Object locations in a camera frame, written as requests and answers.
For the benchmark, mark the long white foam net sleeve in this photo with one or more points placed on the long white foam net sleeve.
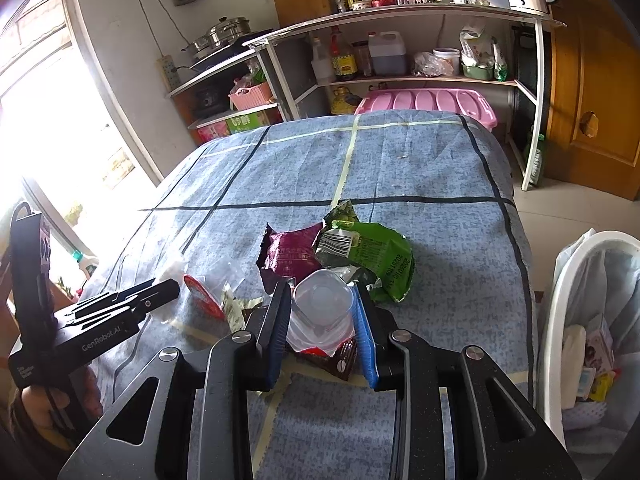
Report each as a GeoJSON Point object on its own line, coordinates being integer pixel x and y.
{"type": "Point", "coordinates": [585, 415]}

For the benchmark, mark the maroon snack bag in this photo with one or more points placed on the maroon snack bag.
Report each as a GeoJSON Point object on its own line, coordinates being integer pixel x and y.
{"type": "Point", "coordinates": [290, 255]}

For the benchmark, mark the clear plastic wrapper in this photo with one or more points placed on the clear plastic wrapper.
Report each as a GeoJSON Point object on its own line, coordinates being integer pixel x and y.
{"type": "Point", "coordinates": [167, 267]}

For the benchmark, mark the pink plastic basket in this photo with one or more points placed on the pink plastic basket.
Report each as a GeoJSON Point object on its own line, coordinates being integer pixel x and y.
{"type": "Point", "coordinates": [252, 99]}

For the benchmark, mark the red cardboard box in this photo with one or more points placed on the red cardboard box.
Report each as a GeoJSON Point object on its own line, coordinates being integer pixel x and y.
{"type": "Point", "coordinates": [212, 131]}

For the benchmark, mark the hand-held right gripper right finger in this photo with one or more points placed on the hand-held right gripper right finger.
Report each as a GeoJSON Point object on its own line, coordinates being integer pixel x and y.
{"type": "Point", "coordinates": [365, 340]}

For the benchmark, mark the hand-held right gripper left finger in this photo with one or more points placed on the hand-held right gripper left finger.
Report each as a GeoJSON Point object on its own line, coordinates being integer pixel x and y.
{"type": "Point", "coordinates": [275, 335]}

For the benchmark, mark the green cardboard box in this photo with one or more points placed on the green cardboard box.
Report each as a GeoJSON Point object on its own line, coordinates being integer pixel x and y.
{"type": "Point", "coordinates": [245, 122]}

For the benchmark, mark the pink lidded storage box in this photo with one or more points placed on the pink lidded storage box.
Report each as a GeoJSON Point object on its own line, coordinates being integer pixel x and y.
{"type": "Point", "coordinates": [425, 102]}

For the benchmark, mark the white power strip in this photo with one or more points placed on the white power strip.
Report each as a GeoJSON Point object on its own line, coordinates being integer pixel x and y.
{"type": "Point", "coordinates": [169, 75]}

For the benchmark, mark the green snack bag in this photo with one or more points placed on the green snack bag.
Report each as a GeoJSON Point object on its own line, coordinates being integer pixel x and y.
{"type": "Point", "coordinates": [380, 255]}

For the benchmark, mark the beige paper wrapper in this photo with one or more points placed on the beige paper wrapper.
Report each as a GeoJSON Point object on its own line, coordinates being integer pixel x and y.
{"type": "Point", "coordinates": [573, 355]}

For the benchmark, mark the yellow cooking oil bottle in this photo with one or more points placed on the yellow cooking oil bottle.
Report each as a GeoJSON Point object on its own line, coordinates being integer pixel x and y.
{"type": "Point", "coordinates": [345, 102]}

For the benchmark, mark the black kitchen appliance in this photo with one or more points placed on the black kitchen appliance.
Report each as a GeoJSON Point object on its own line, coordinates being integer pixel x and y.
{"type": "Point", "coordinates": [210, 100]}

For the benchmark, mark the white plastic trash bin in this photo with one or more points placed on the white plastic trash bin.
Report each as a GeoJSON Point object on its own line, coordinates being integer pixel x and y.
{"type": "Point", "coordinates": [552, 310]}

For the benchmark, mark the large white metal shelf rack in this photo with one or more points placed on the large white metal shelf rack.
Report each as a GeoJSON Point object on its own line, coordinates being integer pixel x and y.
{"type": "Point", "coordinates": [400, 10]}

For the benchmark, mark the plastic jug of dark liquid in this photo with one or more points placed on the plastic jug of dark liquid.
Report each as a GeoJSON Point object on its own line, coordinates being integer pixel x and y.
{"type": "Point", "coordinates": [387, 57]}

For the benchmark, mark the dark glass jar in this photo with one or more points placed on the dark glass jar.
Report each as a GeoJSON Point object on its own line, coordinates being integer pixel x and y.
{"type": "Point", "coordinates": [362, 60]}

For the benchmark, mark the yellow label sauce bottle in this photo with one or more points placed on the yellow label sauce bottle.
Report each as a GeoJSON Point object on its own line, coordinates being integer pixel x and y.
{"type": "Point", "coordinates": [344, 62]}

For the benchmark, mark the clear filled plastic bag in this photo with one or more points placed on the clear filled plastic bag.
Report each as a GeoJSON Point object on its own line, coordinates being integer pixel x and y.
{"type": "Point", "coordinates": [425, 65]}

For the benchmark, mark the stainless steel steamer pot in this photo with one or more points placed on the stainless steel steamer pot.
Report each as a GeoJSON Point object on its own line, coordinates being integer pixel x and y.
{"type": "Point", "coordinates": [225, 32]}

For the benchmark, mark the small white metal shelf rack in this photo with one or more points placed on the small white metal shelf rack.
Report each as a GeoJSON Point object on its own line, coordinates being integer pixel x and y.
{"type": "Point", "coordinates": [215, 70]}

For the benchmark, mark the clear plastic cup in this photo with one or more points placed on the clear plastic cup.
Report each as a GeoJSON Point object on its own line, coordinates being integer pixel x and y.
{"type": "Point", "coordinates": [320, 305]}

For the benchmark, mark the green bowl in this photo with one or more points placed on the green bowl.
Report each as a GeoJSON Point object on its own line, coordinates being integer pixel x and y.
{"type": "Point", "coordinates": [477, 72]}

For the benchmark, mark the green and white packet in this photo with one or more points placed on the green and white packet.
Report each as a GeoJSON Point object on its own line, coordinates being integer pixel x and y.
{"type": "Point", "coordinates": [500, 62]}

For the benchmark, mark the window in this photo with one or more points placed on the window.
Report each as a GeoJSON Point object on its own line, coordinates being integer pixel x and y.
{"type": "Point", "coordinates": [60, 125]}

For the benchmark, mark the red snack wrapper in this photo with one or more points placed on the red snack wrapper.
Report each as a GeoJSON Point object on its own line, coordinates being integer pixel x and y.
{"type": "Point", "coordinates": [340, 360]}

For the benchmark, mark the black induction cooker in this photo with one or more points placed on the black induction cooker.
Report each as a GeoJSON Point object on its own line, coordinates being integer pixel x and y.
{"type": "Point", "coordinates": [222, 62]}

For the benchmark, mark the white crumpled plastic bag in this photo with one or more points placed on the white crumpled plastic bag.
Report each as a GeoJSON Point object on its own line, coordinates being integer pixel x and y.
{"type": "Point", "coordinates": [475, 45]}

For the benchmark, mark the white plastic bottle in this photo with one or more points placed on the white plastic bottle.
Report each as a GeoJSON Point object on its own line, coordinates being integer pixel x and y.
{"type": "Point", "coordinates": [322, 67]}

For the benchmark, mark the green plastic bottle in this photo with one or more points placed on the green plastic bottle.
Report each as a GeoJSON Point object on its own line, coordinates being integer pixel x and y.
{"type": "Point", "coordinates": [535, 160]}

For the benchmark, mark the wooden door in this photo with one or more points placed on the wooden door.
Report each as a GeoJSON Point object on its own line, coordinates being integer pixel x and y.
{"type": "Point", "coordinates": [600, 60]}

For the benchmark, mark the red clear wrapper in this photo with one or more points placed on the red clear wrapper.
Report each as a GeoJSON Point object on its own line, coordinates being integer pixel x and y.
{"type": "Point", "coordinates": [200, 291]}

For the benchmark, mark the person's left hand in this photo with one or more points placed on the person's left hand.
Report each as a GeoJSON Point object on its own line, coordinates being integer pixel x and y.
{"type": "Point", "coordinates": [92, 395]}

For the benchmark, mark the white detergent bottle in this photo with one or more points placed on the white detergent bottle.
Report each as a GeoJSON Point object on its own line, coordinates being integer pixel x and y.
{"type": "Point", "coordinates": [85, 263]}

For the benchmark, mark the yellow snack packet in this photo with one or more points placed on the yellow snack packet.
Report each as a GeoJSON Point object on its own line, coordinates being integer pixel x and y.
{"type": "Point", "coordinates": [602, 387]}

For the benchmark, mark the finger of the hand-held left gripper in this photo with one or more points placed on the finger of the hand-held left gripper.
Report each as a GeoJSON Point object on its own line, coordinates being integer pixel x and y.
{"type": "Point", "coordinates": [155, 296]}
{"type": "Point", "coordinates": [135, 287]}

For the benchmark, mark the white round tub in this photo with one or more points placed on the white round tub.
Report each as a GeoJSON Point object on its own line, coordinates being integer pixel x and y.
{"type": "Point", "coordinates": [447, 61]}

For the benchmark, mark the purple milk carton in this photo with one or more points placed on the purple milk carton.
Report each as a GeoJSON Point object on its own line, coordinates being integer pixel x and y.
{"type": "Point", "coordinates": [600, 347]}

